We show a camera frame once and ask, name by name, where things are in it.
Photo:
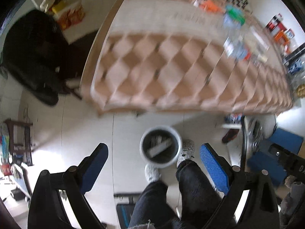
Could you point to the left leg dark trousers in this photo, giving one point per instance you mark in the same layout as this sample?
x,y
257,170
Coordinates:
x,y
152,210

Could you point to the grey fluffy slipper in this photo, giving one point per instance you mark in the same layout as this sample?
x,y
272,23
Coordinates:
x,y
152,173
187,151

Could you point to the leg dark trousers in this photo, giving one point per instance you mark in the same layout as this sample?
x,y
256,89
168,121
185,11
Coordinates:
x,y
199,199
152,210

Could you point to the blue cushion pad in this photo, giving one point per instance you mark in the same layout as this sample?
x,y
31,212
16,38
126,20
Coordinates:
x,y
263,160

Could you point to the blue colourful toy box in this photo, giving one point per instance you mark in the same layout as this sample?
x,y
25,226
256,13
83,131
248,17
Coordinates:
x,y
233,118

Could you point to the grey left fluffy slipper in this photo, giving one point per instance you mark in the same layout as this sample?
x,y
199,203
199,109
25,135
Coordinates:
x,y
152,173

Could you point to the white Doctor toothpaste box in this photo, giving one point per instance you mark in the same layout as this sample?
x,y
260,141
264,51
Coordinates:
x,y
157,149

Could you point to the grey right fluffy slipper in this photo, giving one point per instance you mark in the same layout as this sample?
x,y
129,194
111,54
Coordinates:
x,y
187,151

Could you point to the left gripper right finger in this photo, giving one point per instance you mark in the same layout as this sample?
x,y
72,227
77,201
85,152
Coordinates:
x,y
260,210

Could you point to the pink brown checkered tablecloth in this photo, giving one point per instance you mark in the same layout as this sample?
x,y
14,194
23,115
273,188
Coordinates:
x,y
169,55

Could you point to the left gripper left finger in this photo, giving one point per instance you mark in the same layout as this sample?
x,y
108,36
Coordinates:
x,y
46,207

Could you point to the right leg dark trousers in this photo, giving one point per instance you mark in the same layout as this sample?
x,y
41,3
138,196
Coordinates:
x,y
199,199

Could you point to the orange snack carton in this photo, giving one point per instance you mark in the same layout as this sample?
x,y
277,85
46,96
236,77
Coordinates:
x,y
70,15

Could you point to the white round trash bin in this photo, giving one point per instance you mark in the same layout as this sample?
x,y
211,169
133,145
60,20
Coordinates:
x,y
156,135

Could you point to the black red slipper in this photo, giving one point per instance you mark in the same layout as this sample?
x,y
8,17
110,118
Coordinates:
x,y
230,135

